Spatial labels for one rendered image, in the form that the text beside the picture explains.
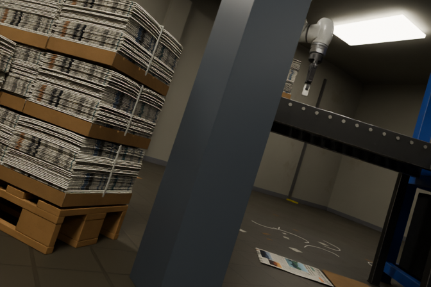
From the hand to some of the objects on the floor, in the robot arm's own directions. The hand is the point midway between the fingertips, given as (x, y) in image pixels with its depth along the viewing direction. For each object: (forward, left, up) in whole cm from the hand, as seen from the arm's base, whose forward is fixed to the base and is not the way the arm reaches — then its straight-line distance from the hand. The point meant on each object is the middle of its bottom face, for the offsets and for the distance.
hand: (306, 90), depth 194 cm
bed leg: (-22, -77, -93) cm, 123 cm away
